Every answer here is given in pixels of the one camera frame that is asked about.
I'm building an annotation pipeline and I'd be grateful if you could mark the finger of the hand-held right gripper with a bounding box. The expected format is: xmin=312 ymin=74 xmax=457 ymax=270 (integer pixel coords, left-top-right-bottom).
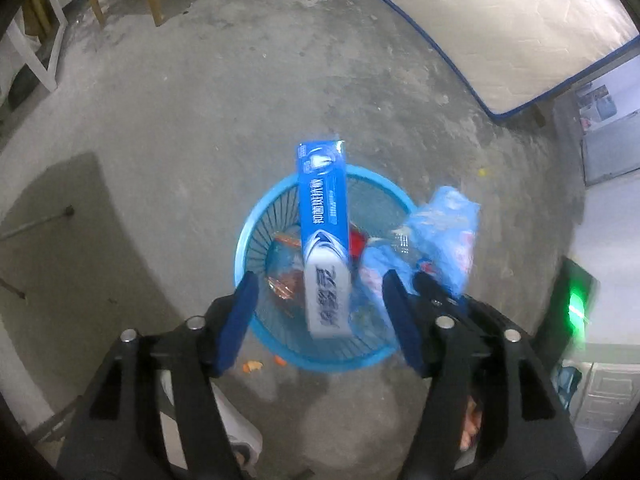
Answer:
xmin=414 ymin=271 xmax=452 ymax=307

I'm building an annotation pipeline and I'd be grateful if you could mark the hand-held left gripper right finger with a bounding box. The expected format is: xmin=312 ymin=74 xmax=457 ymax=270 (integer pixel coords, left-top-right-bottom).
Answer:
xmin=382 ymin=269 xmax=586 ymax=480

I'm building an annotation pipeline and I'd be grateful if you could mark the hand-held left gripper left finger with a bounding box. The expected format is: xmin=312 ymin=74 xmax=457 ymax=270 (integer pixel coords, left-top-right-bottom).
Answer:
xmin=57 ymin=271 xmax=260 ymax=480

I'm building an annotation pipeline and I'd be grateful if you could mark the blue plastic wrapper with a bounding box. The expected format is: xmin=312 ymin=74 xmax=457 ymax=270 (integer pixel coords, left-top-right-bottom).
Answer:
xmin=360 ymin=186 xmax=482 ymax=297

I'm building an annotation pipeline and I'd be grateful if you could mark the blue plastic basket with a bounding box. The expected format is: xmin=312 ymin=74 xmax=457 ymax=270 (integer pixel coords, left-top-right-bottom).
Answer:
xmin=234 ymin=164 xmax=418 ymax=373

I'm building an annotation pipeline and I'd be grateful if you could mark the red snack packet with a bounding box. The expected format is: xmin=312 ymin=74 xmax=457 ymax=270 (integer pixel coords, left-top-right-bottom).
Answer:
xmin=348 ymin=225 xmax=371 ymax=263

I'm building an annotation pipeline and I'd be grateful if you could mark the blue toothpaste box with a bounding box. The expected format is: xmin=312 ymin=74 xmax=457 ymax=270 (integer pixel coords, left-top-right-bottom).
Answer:
xmin=294 ymin=140 xmax=353 ymax=338

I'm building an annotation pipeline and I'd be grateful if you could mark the person's right hand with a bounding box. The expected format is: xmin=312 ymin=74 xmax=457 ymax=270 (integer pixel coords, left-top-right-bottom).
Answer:
xmin=462 ymin=396 xmax=483 ymax=453

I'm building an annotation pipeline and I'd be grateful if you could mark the teal object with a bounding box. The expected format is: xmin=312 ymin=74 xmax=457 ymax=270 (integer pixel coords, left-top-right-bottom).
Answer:
xmin=555 ymin=366 xmax=582 ymax=408

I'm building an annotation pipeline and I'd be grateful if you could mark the white panelled cabinet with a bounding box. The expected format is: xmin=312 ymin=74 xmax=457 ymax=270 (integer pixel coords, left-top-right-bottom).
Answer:
xmin=570 ymin=360 xmax=640 ymax=433

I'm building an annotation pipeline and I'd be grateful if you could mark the grey cabinet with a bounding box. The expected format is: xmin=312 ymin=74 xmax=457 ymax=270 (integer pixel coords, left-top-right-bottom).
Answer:
xmin=582 ymin=110 xmax=640 ymax=186

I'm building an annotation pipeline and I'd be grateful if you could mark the blue printed box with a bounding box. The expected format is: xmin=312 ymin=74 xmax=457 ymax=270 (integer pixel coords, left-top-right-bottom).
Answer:
xmin=575 ymin=82 xmax=618 ymax=123

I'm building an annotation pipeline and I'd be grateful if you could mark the white mattress with blue edge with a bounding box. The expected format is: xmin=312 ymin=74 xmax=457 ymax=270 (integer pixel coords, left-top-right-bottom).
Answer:
xmin=327 ymin=0 xmax=640 ymax=123

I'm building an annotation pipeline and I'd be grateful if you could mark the white metal frame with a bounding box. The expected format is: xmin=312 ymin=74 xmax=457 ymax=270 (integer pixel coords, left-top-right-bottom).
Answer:
xmin=7 ymin=0 xmax=68 ymax=92

